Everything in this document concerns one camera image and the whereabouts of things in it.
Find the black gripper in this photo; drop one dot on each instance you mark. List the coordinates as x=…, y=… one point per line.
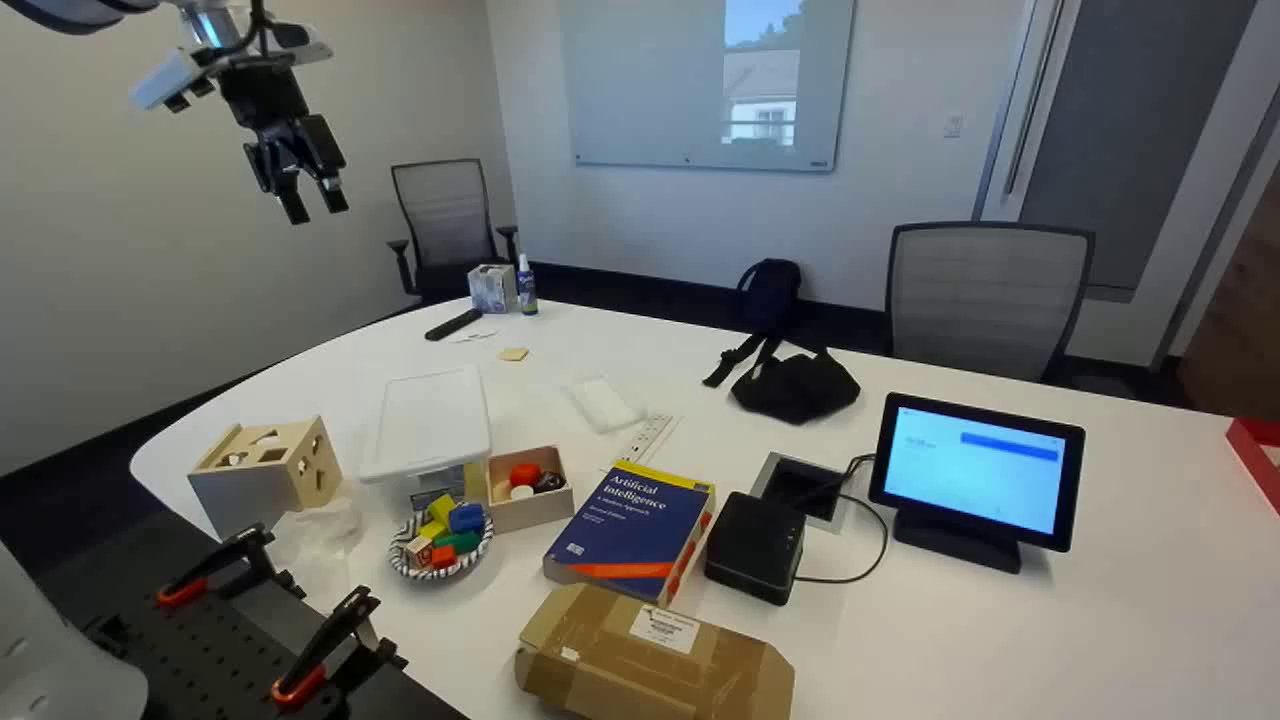
x=273, y=104

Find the wooden shape sorter box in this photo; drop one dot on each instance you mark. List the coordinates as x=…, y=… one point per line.
x=265, y=494

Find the small open wooden box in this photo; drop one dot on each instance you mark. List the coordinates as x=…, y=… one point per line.
x=533, y=510

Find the black rectangular box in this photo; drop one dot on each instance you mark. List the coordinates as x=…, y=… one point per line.
x=754, y=545

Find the brown cardboard box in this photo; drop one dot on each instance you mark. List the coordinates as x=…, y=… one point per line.
x=641, y=665

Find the grey mesh office chair with armrests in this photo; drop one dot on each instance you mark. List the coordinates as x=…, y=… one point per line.
x=444, y=222

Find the black remote control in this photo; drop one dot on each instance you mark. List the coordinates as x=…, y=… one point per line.
x=455, y=324

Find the small spray bottle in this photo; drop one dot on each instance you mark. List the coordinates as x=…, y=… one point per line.
x=527, y=288

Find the small yellow flat piece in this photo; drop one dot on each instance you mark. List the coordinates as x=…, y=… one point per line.
x=513, y=353

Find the white plastic bin with lid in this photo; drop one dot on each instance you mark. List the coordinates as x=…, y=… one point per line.
x=425, y=427

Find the yellow toy block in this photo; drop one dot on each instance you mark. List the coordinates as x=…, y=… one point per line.
x=437, y=510

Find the clear plastic bag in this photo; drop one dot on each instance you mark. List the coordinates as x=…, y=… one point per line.
x=321, y=535

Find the red ball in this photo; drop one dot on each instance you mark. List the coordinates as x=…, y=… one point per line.
x=527, y=474

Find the white folded cloth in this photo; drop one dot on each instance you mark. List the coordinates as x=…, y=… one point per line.
x=601, y=404

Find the blue toy block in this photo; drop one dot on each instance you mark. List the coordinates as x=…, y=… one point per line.
x=469, y=516

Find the glass whiteboard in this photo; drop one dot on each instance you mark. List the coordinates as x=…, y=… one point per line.
x=665, y=80

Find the green toy block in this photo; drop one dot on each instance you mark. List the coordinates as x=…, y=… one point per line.
x=458, y=540

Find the red toy block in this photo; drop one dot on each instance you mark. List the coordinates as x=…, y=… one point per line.
x=443, y=557

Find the bowl holding toy blocks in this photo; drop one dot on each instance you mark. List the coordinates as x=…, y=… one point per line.
x=443, y=566

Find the blue book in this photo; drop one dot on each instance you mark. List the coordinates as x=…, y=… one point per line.
x=620, y=526

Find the black backpack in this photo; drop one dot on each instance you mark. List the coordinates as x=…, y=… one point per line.
x=771, y=294

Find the black tablet display on stand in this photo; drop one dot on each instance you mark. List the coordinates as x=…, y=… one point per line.
x=980, y=470

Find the red tray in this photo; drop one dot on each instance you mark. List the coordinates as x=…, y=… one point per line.
x=1260, y=463

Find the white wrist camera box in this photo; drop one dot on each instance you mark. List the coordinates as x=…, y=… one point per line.
x=164, y=80

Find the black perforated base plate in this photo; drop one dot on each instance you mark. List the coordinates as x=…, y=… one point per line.
x=202, y=663

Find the white light switch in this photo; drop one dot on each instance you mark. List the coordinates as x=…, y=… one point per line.
x=953, y=125

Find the glass door with frame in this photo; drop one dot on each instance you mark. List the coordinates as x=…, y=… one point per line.
x=1121, y=132

